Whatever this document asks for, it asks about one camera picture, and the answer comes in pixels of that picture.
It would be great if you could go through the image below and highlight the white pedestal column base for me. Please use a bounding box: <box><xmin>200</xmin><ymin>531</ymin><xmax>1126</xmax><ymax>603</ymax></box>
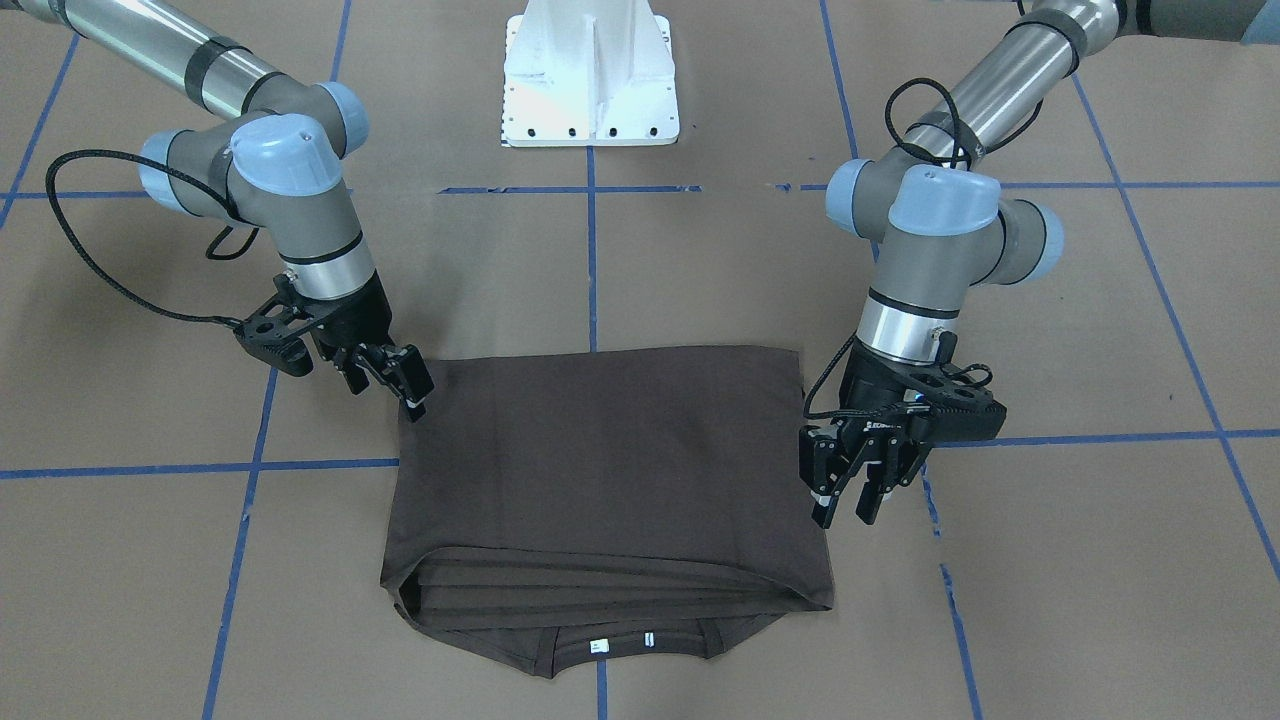
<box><xmin>500</xmin><ymin>1</ymin><xmax>681</xmax><ymax>149</ymax></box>

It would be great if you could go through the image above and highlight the dark brown t-shirt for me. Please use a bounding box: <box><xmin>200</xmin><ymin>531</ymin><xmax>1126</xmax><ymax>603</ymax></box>
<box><xmin>380</xmin><ymin>346</ymin><xmax>835</xmax><ymax>678</ymax></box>

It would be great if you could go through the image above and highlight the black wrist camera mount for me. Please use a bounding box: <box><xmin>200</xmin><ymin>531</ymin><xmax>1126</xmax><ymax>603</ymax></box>
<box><xmin>232</xmin><ymin>273</ymin><xmax>314</xmax><ymax>377</ymax></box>

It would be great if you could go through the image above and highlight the brown paper table cover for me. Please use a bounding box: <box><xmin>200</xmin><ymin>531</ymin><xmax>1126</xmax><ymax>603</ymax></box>
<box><xmin>0</xmin><ymin>0</ymin><xmax>1280</xmax><ymax>720</ymax></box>

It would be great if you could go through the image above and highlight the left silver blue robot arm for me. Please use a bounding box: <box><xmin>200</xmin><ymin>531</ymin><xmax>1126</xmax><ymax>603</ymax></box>
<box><xmin>799</xmin><ymin>1</ymin><xmax>1277</xmax><ymax>528</ymax></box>

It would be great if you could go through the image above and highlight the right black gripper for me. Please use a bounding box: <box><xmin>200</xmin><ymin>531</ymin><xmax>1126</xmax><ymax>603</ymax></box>
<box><xmin>300</xmin><ymin>272</ymin><xmax>435</xmax><ymax>421</ymax></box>

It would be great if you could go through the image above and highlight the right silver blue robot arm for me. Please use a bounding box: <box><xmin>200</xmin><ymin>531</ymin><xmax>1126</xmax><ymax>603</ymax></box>
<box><xmin>3</xmin><ymin>1</ymin><xmax>434</xmax><ymax>421</ymax></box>

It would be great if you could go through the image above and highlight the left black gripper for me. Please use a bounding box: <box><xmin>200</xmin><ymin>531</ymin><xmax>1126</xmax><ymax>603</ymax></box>
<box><xmin>799</xmin><ymin>345</ymin><xmax>941</xmax><ymax>530</ymax></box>

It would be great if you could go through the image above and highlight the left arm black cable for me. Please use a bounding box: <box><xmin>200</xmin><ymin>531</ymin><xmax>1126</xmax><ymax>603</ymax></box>
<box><xmin>884</xmin><ymin>78</ymin><xmax>977</xmax><ymax>170</ymax></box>

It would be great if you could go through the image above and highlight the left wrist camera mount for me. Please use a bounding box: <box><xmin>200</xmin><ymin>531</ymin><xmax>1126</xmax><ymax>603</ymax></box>
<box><xmin>906</xmin><ymin>331</ymin><xmax>1007</xmax><ymax>445</ymax></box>

